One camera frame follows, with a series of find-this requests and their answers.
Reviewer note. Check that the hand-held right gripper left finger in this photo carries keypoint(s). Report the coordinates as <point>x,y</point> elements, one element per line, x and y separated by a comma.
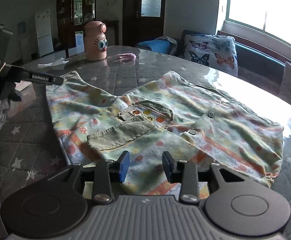
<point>124,167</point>

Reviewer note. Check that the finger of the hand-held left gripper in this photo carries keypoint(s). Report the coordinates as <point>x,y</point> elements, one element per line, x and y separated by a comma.
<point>35,76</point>

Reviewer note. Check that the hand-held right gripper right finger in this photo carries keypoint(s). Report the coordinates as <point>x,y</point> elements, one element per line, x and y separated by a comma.
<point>167,167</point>

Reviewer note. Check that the patterned green children's shirt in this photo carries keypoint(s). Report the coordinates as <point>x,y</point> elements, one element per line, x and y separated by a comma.
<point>160,110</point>

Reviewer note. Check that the white tissue paper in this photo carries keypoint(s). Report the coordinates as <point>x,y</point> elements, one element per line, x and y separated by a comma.
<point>58,62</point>

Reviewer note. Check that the white refrigerator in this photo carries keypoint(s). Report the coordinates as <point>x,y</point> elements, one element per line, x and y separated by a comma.
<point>44,35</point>

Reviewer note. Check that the dark wooden display cabinet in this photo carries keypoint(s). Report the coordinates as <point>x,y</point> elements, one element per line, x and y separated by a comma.
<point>68,30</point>

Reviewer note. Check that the white panel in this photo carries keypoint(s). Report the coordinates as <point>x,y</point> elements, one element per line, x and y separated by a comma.
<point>79,40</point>

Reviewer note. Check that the pink cartoon water bottle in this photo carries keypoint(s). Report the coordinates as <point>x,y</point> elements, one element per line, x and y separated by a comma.
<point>95,42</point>

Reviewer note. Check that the small pink object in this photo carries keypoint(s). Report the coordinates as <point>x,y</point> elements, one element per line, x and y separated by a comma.
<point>126,57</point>

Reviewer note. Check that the dark wooden glass door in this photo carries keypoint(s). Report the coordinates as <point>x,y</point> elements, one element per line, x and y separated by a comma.
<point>131,17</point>

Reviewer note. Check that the blue folded blanket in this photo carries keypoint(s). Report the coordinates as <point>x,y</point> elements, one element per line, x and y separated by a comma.
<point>158,46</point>

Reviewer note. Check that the butterfly print pillow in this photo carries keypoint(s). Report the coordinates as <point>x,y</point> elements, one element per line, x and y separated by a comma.
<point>210,52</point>

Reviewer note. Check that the grey patterned cloth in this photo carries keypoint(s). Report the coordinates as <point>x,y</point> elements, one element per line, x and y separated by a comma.
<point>169,40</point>

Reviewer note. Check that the blue sofa bench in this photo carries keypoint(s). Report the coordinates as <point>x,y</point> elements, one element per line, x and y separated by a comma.
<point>255,55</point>

